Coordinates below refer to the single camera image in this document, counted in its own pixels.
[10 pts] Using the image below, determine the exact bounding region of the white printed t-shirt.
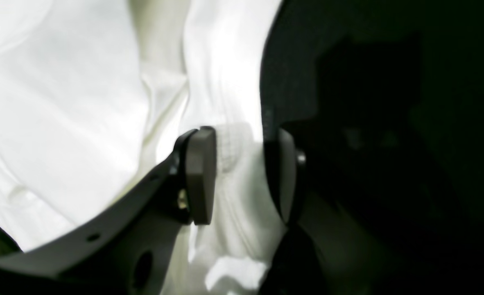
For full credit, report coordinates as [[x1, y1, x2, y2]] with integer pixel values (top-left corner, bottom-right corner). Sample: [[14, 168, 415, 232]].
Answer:
[[0, 0, 284, 295]]

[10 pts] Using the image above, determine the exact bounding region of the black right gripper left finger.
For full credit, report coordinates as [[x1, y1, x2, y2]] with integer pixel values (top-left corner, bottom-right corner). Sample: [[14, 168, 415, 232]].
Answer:
[[0, 127, 217, 295]]

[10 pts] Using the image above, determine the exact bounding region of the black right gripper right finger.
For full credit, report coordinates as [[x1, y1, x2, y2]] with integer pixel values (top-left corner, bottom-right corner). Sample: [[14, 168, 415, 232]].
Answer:
[[265, 129, 484, 295]]

